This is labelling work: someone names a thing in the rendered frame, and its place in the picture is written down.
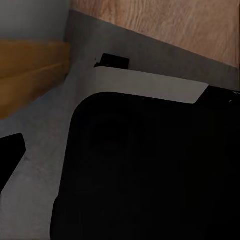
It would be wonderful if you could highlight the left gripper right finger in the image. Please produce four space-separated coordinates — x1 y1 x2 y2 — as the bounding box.
224 133 240 173

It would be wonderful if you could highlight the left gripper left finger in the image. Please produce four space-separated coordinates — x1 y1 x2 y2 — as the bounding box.
0 133 26 193

